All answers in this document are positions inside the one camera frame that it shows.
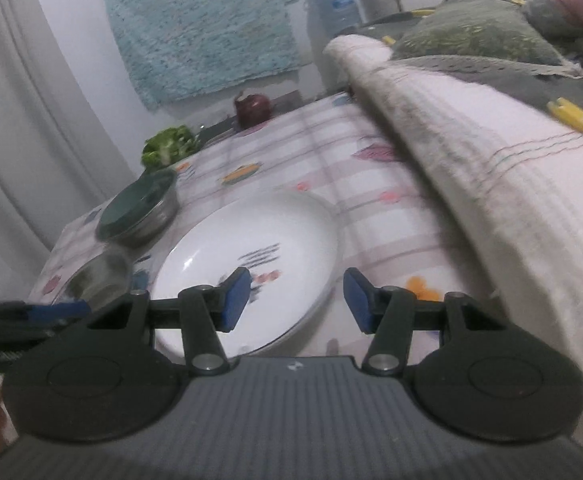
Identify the green leafy vegetable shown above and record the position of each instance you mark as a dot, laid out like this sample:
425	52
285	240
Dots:
169	147

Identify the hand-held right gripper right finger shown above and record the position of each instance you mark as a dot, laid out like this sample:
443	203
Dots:
359	305

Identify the blue floral wall cloth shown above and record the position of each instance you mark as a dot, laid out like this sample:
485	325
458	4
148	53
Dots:
201	25

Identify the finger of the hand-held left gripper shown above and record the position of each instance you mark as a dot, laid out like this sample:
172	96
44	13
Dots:
56	311

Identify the white crocheted cover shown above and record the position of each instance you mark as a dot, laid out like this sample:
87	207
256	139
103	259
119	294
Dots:
496	170

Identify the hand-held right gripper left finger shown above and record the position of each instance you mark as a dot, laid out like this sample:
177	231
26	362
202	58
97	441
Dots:
235	300

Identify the steel bowl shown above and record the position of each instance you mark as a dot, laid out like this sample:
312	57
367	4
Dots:
156	220

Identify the white curtain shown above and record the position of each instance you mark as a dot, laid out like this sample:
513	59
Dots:
31	85

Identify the grey bed sheet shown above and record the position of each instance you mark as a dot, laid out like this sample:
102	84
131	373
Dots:
571	95

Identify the white plate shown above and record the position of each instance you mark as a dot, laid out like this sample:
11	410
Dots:
251	240

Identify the dark green plate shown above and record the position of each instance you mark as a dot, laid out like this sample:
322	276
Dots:
134	202

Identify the green leaf print pillow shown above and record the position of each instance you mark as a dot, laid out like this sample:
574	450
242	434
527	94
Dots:
471	35

